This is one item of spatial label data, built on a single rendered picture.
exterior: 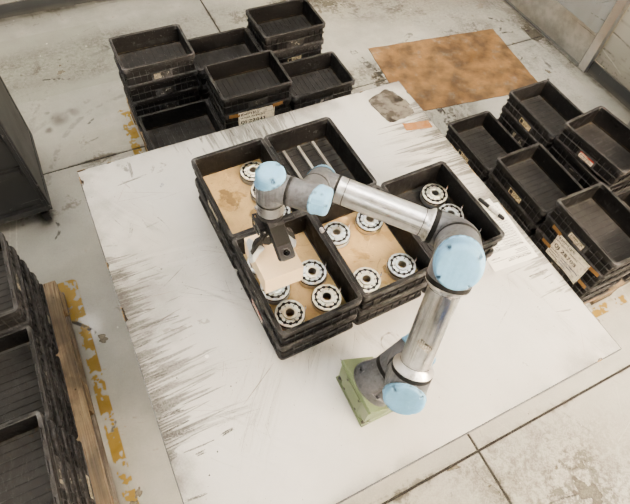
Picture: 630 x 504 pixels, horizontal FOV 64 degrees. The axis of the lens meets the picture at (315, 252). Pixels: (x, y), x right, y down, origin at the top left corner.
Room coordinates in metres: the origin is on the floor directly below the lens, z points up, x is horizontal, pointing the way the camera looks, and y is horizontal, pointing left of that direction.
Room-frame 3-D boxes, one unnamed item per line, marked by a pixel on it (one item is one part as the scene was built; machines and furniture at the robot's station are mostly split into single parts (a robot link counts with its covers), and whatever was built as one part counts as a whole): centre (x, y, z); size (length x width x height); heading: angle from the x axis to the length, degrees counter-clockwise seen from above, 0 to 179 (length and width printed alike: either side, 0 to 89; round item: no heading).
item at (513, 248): (1.29, -0.73, 0.70); 0.33 x 0.23 x 0.01; 32
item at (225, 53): (2.56, 0.69, 0.31); 0.40 x 0.30 x 0.34; 122
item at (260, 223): (0.82, 0.14, 1.24); 0.09 x 0.08 x 0.12; 32
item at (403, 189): (1.20, -0.44, 0.87); 0.40 x 0.30 x 0.11; 34
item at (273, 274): (0.79, 0.12, 1.09); 0.16 x 0.12 x 0.07; 32
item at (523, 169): (1.87, -1.11, 0.31); 0.40 x 0.30 x 0.34; 32
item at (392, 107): (2.00, -0.27, 0.71); 0.22 x 0.19 x 0.01; 32
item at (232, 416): (1.09, -0.06, 0.35); 1.60 x 1.60 x 0.70; 32
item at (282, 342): (0.86, 0.06, 0.87); 0.40 x 0.30 x 0.11; 34
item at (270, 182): (0.81, 0.13, 1.40); 0.09 x 0.08 x 0.11; 79
